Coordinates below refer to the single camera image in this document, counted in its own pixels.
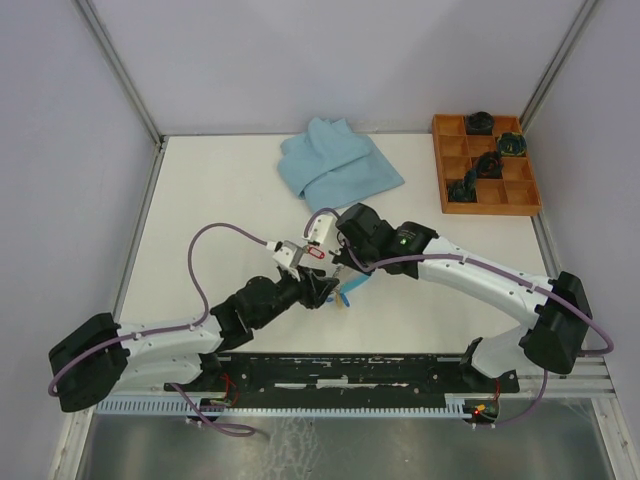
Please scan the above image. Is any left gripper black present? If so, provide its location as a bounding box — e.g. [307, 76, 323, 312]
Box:
[253, 264, 340, 329]

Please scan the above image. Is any metal key organizer plate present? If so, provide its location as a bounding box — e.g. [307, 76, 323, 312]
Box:
[326, 267, 370, 308]

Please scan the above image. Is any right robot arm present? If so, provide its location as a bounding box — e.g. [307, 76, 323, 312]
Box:
[335, 203, 591, 391]

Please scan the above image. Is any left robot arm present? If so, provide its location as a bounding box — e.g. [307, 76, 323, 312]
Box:
[48, 267, 339, 413]

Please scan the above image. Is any light blue cloth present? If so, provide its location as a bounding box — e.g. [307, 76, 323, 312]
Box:
[277, 117, 405, 212]

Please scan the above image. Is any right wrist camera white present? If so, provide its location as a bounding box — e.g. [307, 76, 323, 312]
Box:
[303, 213, 338, 250]

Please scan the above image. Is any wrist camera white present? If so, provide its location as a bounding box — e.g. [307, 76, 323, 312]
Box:
[303, 213, 338, 250]
[272, 240, 304, 277]

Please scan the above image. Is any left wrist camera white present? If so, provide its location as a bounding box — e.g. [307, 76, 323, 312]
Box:
[272, 240, 304, 277]

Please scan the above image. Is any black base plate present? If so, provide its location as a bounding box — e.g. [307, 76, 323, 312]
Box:
[181, 352, 520, 407]

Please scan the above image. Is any dark green coiled cord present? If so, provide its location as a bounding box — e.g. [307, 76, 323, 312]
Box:
[447, 179, 477, 204]

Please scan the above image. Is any dark twisted cord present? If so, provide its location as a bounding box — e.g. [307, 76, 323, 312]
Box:
[464, 151, 505, 185]

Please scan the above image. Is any black coiled cord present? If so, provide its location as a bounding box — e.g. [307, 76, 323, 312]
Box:
[466, 110, 495, 136]

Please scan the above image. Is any green yellow coiled cord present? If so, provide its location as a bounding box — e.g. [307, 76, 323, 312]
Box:
[496, 130, 529, 157]

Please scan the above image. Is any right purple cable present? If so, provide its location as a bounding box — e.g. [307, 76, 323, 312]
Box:
[307, 207, 615, 430]

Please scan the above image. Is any purple cable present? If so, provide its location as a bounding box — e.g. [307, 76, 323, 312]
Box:
[47, 223, 279, 439]
[307, 207, 615, 430]

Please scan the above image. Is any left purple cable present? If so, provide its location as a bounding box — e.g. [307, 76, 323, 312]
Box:
[47, 223, 279, 439]

